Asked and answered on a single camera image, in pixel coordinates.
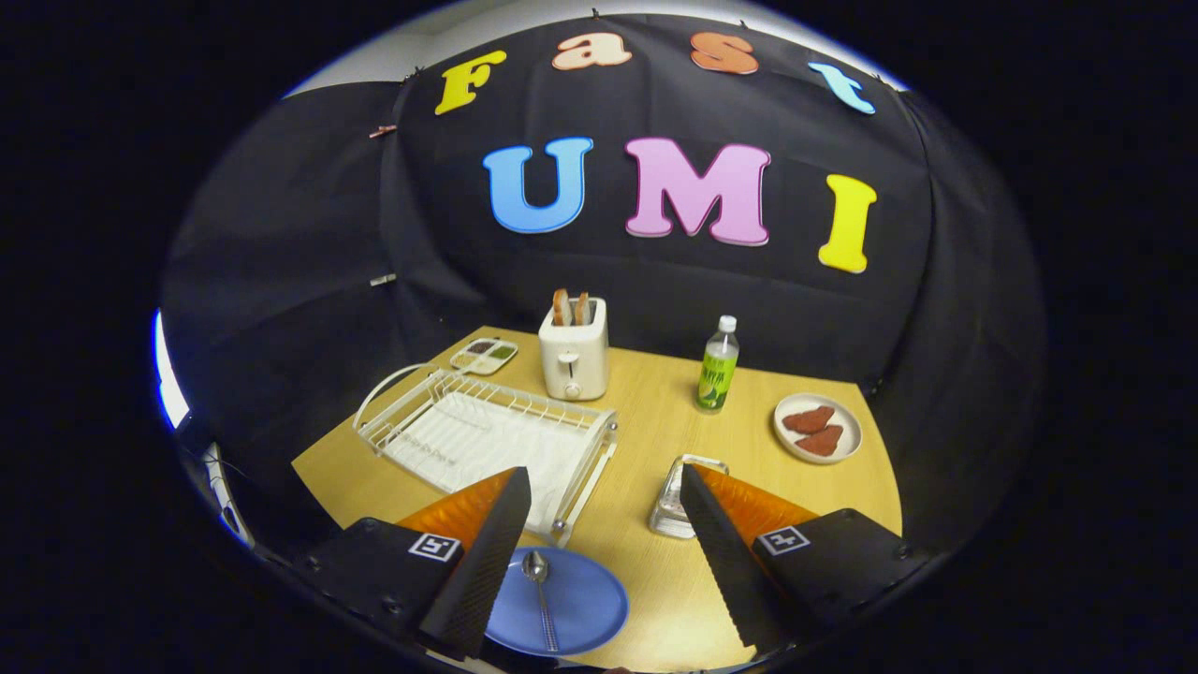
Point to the green label drink bottle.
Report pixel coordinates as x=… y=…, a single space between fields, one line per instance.
x=716 y=374

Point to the red meat slice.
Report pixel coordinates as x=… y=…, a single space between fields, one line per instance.
x=821 y=440
x=808 y=418

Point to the blue plate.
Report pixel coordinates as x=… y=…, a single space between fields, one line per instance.
x=590 y=599

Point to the metal spoon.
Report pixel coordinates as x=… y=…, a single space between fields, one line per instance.
x=535 y=566

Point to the white sectioned spice tray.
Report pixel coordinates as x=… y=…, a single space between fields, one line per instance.
x=483 y=356

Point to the toast bread slice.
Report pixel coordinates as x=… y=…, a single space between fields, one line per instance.
x=561 y=307
x=582 y=309

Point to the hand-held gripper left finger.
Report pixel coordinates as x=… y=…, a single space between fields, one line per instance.
x=487 y=562

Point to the pink clip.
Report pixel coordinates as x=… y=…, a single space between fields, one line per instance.
x=382 y=131

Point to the white dish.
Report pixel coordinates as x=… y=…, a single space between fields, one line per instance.
x=847 y=417

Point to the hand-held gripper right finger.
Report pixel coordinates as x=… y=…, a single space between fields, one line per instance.
x=725 y=562

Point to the white toaster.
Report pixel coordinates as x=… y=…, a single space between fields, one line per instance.
x=573 y=360

